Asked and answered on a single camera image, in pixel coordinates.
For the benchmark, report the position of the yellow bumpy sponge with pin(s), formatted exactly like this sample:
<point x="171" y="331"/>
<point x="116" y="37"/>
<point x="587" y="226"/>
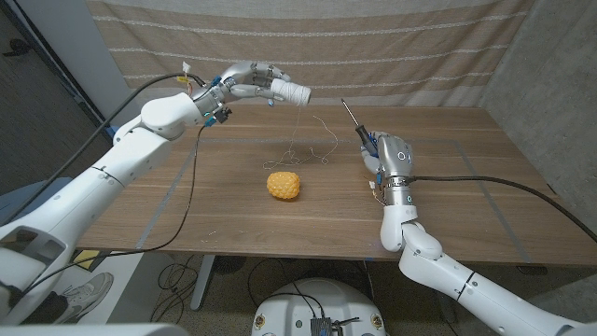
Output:
<point x="283" y="185"/>

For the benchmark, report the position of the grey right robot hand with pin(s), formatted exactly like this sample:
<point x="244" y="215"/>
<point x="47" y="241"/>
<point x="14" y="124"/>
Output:
<point x="396" y="156"/>

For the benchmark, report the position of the yellow pad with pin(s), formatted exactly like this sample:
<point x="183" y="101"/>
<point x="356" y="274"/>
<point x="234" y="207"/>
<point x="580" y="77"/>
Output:
<point x="88" y="259"/>

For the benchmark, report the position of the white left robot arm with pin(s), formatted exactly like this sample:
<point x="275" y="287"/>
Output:
<point x="107" y="177"/>

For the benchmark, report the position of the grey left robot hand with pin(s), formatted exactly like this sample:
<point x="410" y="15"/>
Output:
<point x="242" y="74"/>

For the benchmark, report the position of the small grey electronics box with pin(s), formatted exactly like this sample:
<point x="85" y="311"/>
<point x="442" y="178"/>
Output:
<point x="321" y="326"/>

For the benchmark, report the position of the black round object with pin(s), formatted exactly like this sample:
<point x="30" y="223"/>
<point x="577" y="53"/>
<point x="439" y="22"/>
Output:
<point x="229" y="264"/>

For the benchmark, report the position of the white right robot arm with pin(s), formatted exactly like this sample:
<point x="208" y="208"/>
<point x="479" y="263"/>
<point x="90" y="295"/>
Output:
<point x="420" y="252"/>

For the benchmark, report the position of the beige striped cloth backdrop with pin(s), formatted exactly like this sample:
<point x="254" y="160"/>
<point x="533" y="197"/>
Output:
<point x="373" y="42"/>

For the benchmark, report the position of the grey white sneaker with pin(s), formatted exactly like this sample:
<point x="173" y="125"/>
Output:
<point x="91" y="291"/>

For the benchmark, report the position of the white table leg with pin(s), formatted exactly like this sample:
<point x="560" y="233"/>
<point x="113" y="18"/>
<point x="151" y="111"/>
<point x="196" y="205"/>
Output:
<point x="203" y="284"/>

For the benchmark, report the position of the dark grey door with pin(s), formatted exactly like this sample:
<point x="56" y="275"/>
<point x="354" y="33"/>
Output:
<point x="32" y="93"/>

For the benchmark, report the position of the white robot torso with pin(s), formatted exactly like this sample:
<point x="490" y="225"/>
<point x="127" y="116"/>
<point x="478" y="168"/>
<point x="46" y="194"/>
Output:
<point x="322" y="298"/>

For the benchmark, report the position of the blue grey chair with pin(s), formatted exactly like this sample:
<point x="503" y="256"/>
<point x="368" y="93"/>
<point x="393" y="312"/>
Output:
<point x="28" y="198"/>

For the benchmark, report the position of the white floor board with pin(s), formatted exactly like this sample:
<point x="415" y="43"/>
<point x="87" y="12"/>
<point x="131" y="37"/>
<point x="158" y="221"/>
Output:
<point x="130" y="280"/>

